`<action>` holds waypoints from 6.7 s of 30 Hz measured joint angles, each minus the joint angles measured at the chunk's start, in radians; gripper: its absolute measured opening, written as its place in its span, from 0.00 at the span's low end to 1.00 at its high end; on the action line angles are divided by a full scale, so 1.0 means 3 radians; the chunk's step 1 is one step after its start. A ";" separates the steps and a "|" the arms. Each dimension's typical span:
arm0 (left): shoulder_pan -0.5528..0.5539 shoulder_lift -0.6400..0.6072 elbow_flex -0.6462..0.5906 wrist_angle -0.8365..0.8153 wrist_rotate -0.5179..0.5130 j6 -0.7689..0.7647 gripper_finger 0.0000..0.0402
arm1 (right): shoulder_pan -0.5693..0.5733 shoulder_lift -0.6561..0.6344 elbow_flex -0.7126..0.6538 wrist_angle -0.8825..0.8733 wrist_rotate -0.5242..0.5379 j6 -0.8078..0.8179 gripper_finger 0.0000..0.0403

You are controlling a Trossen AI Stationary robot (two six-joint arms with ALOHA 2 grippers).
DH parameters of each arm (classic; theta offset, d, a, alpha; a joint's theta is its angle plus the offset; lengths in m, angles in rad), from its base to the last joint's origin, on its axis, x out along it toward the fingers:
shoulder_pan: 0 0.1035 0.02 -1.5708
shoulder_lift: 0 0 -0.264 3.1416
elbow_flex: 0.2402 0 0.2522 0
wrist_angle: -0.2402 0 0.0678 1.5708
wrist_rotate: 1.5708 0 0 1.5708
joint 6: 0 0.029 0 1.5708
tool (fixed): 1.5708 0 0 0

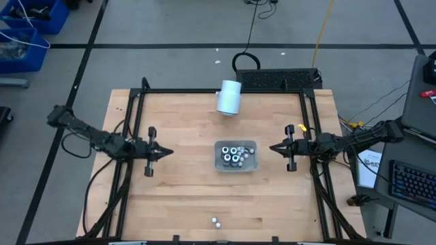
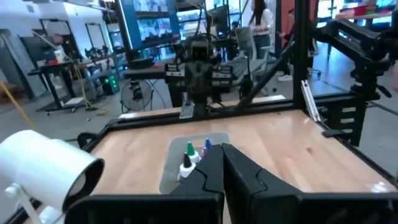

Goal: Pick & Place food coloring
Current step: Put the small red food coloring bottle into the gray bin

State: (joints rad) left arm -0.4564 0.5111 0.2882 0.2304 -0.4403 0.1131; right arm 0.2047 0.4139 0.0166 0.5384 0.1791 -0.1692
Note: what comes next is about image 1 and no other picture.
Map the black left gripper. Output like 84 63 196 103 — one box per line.
136 127 174 177

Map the yellow cable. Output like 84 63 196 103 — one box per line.
311 0 337 68

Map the black perforated control box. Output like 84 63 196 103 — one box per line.
235 67 324 92

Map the grey metal bar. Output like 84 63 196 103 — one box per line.
0 77 29 89

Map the white cable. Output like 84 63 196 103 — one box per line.
0 0 51 49

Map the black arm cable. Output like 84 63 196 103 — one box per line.
82 154 115 235

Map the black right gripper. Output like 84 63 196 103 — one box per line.
268 125 310 172

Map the black desk object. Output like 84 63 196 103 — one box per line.
423 50 436 86

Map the blue storage bin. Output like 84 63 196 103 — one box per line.
0 0 71 35
0 27 48 74

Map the black cable coil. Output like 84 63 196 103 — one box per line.
243 0 279 20

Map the black aluminium frame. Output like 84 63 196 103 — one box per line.
77 76 367 245

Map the black floor clamp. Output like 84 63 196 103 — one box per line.
346 194 374 208

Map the black floor object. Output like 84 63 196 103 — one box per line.
0 106 14 137

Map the white paper sheet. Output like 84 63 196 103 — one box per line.
356 148 383 189

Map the grey side tabletop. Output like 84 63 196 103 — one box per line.
401 54 436 140

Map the grey plastic bin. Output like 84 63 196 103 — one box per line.
213 140 259 173

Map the black floor cable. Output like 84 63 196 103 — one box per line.
232 0 262 73

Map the yellow cable plug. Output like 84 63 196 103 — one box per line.
347 118 365 130

